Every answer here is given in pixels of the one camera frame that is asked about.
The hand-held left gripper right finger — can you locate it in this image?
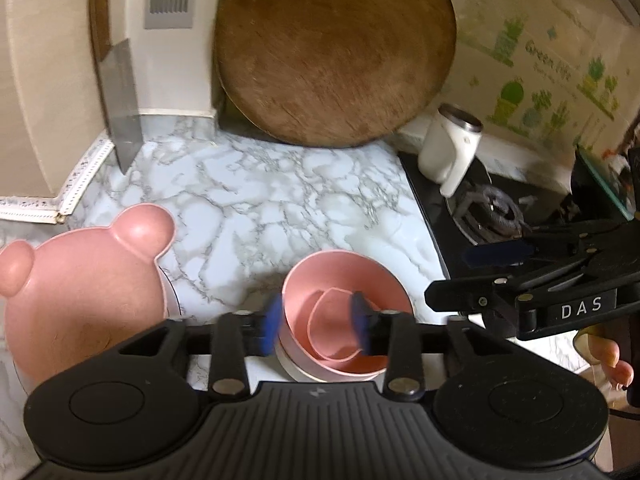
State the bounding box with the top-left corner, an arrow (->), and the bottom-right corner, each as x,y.
350,290 -> 496,402

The white electric kettle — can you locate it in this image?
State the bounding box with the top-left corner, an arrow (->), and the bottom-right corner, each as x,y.
417,103 -> 484,197

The pink bear-shaped plate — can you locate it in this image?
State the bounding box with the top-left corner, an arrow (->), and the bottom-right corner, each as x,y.
0,205 -> 177,381

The deep white plate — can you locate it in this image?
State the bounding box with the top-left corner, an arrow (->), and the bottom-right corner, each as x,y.
159,265 -> 182,322

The black glass cooktop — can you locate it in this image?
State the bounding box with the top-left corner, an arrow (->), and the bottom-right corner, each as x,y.
398,152 -> 601,321

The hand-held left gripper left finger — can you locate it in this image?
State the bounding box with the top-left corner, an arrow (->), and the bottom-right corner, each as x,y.
120,294 -> 284,402

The cream bowl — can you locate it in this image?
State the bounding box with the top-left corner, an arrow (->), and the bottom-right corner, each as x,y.
275,327 -> 391,384

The round wooden cutting board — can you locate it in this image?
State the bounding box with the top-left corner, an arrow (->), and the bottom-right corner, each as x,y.
214,0 -> 457,147

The person's right hand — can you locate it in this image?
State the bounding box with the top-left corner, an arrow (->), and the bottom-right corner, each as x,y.
586,335 -> 635,392

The black pot with lid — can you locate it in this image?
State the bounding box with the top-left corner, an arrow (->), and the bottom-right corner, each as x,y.
570,125 -> 640,223

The pink heart-shaped dish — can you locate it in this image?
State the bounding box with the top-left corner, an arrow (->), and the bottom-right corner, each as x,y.
306,286 -> 371,363

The gas stove burner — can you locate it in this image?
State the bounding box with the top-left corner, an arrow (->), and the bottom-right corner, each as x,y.
447,185 -> 532,247

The green plant wall sticker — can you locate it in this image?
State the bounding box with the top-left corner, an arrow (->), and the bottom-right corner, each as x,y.
457,10 -> 623,136

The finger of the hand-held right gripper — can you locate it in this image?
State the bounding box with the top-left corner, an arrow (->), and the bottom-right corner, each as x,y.
461,222 -> 601,267
424,276 -> 541,333

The cleaver with wooden handle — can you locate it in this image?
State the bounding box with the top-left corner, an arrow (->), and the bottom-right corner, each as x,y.
88,0 -> 142,175

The pink bowl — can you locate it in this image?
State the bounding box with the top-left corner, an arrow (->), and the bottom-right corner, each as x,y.
281,254 -> 414,376

